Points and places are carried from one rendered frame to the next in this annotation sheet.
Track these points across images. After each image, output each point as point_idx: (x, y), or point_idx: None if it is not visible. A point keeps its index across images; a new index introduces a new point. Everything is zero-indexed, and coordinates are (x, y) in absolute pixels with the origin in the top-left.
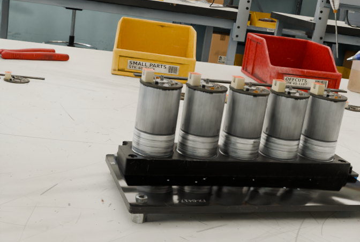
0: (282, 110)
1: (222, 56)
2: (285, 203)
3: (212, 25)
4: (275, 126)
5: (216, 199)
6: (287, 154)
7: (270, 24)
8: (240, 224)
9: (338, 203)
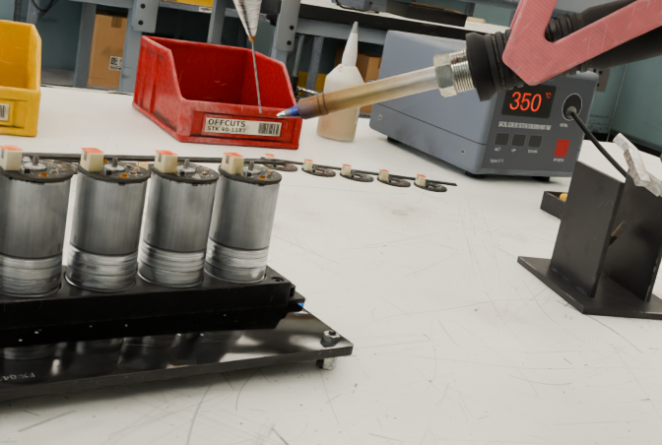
0: (171, 204)
1: (117, 57)
2: (175, 363)
3: (93, 1)
4: (162, 230)
5: (55, 370)
6: (185, 277)
7: None
8: (99, 407)
9: (265, 353)
